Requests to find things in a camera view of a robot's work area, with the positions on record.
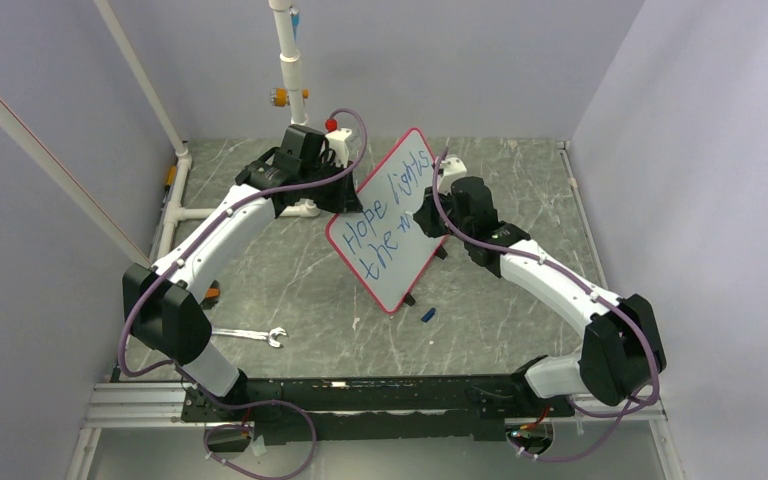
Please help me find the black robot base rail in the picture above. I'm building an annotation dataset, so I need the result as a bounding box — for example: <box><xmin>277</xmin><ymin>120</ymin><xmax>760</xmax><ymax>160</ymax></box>
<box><xmin>181</xmin><ymin>374</ymin><xmax>574</xmax><ymax>446</ymax></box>

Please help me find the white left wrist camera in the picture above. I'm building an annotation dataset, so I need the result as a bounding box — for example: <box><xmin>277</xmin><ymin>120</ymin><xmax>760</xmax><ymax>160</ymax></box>
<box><xmin>325</xmin><ymin>118</ymin><xmax>364</xmax><ymax>167</ymax></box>

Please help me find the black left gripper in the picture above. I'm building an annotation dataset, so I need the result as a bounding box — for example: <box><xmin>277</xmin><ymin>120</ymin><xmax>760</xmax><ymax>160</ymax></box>
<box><xmin>302</xmin><ymin>158</ymin><xmax>361</xmax><ymax>215</ymax></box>

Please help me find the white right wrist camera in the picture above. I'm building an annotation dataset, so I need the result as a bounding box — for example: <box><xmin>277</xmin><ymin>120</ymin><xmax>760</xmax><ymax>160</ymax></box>
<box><xmin>437</xmin><ymin>155</ymin><xmax>467</xmax><ymax>193</ymax></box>

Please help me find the blue pole clip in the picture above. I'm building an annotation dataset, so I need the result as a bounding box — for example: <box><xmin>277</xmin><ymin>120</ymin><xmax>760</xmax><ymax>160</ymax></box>
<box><xmin>289</xmin><ymin>6</ymin><xmax>299</xmax><ymax>37</ymax></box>

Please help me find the silver open-end wrench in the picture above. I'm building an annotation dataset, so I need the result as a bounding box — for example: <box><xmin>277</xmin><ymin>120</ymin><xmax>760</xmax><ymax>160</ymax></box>
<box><xmin>212</xmin><ymin>327</ymin><xmax>288</xmax><ymax>348</ymax></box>

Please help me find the blue marker cap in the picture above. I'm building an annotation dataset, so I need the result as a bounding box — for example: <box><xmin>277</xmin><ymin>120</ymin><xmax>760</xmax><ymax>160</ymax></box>
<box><xmin>420</xmin><ymin>308</ymin><xmax>436</xmax><ymax>323</ymax></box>

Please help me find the orange yellow pole clamp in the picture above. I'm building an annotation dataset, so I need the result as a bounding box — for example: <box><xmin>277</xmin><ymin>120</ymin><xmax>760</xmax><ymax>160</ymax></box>
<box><xmin>269</xmin><ymin>87</ymin><xmax>291</xmax><ymax>108</ymax></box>

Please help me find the white PVC vertical pole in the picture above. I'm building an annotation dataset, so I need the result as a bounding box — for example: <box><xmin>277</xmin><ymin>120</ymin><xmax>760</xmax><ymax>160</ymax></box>
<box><xmin>268</xmin><ymin>0</ymin><xmax>309</xmax><ymax>126</ymax></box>

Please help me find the white PVC pipe frame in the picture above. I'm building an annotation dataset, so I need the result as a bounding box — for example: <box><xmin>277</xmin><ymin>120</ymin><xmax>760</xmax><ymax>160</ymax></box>
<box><xmin>0</xmin><ymin>0</ymin><xmax>322</xmax><ymax>256</ymax></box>

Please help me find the black orange hex key set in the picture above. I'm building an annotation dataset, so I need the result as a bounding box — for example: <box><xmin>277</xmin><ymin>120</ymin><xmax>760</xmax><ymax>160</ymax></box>
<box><xmin>203</xmin><ymin>280</ymin><xmax>221</xmax><ymax>302</ymax></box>

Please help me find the pink-framed whiteboard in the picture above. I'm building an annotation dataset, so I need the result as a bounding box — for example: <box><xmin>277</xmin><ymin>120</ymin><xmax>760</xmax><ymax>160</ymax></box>
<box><xmin>325</xmin><ymin>128</ymin><xmax>444</xmax><ymax>313</ymax></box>

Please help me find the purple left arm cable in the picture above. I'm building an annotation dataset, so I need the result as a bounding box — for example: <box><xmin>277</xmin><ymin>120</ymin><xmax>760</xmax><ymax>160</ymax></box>
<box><xmin>117</xmin><ymin>108</ymin><xmax>368</xmax><ymax>480</ymax></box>

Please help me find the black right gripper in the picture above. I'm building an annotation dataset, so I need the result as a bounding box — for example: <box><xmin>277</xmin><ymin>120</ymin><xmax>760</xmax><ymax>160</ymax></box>
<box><xmin>414</xmin><ymin>183</ymin><xmax>472</xmax><ymax>243</ymax></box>

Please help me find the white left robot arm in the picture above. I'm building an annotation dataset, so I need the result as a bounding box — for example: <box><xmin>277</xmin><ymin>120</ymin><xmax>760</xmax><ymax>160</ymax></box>
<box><xmin>120</xmin><ymin>125</ymin><xmax>361</xmax><ymax>420</ymax></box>

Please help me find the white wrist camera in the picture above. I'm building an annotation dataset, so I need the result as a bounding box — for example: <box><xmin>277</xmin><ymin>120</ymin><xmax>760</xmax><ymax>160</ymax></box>
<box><xmin>437</xmin><ymin>155</ymin><xmax>467</xmax><ymax>193</ymax></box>
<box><xmin>325</xmin><ymin>118</ymin><xmax>364</xmax><ymax>167</ymax></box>

